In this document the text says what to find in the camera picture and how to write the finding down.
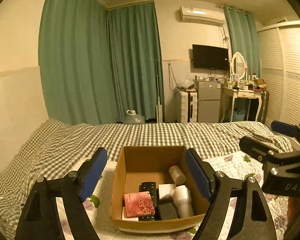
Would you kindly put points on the white square charger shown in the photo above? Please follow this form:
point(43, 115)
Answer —
point(166, 191)

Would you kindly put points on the brown cardboard box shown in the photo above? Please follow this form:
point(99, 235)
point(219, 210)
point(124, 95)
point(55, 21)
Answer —
point(138, 165)

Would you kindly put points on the green curtain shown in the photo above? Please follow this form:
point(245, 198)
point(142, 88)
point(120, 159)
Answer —
point(244, 37)
point(95, 63)

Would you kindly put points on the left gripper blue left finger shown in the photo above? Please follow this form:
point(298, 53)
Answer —
point(39, 218)

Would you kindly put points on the white tube red cap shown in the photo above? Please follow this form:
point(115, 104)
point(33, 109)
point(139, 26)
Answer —
point(177, 175)

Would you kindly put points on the green curtain left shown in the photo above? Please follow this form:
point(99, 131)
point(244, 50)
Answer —
point(95, 63)

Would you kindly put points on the black wall television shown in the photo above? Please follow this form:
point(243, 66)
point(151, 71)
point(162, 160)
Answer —
point(210, 57)

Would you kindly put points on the white air conditioner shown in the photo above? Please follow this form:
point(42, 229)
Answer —
point(190, 14)

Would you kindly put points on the white handheld device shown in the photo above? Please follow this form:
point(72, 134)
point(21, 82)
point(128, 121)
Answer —
point(182, 201)

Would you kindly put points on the green curtain right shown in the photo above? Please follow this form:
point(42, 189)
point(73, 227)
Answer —
point(244, 37)

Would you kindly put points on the dark suitcase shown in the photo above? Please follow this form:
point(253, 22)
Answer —
point(264, 106)

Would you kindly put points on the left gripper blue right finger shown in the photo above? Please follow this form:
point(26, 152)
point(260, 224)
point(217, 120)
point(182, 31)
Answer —
point(252, 218)

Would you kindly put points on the white suitcase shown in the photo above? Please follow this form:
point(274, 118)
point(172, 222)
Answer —
point(186, 106)

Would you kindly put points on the white mop stick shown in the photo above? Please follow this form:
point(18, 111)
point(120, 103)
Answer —
point(158, 105)

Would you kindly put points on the white floral quilted blanket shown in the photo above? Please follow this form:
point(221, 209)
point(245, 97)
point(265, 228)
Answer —
point(278, 206)

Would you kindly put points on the white louvered wardrobe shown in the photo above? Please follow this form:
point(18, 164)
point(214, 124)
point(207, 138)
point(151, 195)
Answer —
point(280, 68)

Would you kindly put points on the black remote control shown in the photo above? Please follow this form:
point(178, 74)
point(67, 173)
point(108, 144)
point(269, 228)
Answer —
point(150, 194)

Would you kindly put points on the silver mini fridge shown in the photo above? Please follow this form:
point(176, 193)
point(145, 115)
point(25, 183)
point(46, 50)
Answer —
point(209, 100)

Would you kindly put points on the black power bank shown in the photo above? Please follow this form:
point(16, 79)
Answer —
point(167, 211)

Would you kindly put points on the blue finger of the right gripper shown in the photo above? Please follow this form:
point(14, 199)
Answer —
point(292, 131)
point(263, 153)

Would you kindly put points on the oval vanity mirror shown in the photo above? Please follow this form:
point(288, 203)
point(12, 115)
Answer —
point(238, 67)

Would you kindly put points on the clear water jug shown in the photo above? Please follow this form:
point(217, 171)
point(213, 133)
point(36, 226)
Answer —
point(132, 118)

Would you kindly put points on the blue basket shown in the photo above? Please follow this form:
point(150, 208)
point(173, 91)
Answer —
point(238, 115)

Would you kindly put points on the white dressing table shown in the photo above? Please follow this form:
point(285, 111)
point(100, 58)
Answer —
point(238, 99)

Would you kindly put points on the red patterned wallet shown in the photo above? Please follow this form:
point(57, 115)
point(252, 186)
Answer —
point(138, 204)

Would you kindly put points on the grey checkered bed sheet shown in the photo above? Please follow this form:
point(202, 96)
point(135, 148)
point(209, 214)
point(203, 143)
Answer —
point(55, 148)

